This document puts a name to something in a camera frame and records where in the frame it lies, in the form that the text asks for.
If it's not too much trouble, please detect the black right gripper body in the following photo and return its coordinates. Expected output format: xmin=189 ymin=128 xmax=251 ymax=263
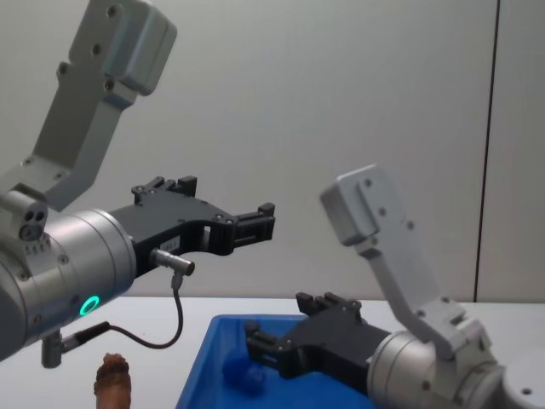
xmin=275 ymin=299 xmax=387 ymax=387

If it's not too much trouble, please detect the brown lumpy object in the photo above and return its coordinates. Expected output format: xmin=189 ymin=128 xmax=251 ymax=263
xmin=93 ymin=351 xmax=134 ymax=409

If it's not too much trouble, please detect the blue plastic tray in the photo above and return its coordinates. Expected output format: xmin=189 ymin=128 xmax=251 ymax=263
xmin=174 ymin=314 xmax=387 ymax=409

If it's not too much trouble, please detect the white table cloth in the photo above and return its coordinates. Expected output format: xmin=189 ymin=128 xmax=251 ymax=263
xmin=0 ymin=296 xmax=545 ymax=409

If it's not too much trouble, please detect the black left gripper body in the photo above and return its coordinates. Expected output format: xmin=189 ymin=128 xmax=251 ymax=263
xmin=108 ymin=175 xmax=237 ymax=281

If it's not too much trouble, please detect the thin dark gripper cable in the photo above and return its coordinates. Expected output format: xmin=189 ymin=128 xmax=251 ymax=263
xmin=41 ymin=249 xmax=197 ymax=368

